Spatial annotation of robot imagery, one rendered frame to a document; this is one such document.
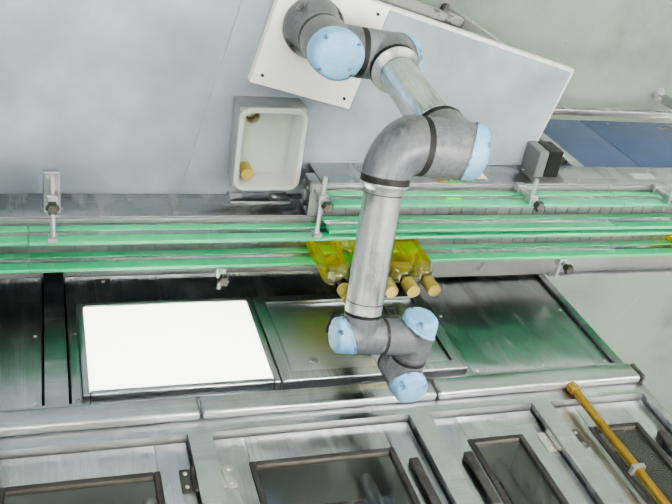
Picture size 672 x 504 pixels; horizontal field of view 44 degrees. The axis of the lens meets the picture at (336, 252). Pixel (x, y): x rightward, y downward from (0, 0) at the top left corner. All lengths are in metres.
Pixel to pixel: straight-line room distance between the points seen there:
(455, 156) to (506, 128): 0.87
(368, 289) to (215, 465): 0.47
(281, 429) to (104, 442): 0.37
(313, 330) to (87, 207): 0.63
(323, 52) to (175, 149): 0.51
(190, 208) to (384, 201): 0.72
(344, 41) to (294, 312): 0.69
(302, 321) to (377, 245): 0.56
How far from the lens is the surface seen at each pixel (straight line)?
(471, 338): 2.27
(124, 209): 2.16
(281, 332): 2.07
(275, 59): 2.12
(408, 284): 2.09
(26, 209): 2.15
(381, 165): 1.58
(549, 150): 2.49
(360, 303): 1.64
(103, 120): 2.15
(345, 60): 1.92
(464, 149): 1.62
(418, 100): 1.76
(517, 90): 2.44
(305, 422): 1.87
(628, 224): 2.60
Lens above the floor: 2.73
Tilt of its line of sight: 54 degrees down
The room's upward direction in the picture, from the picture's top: 151 degrees clockwise
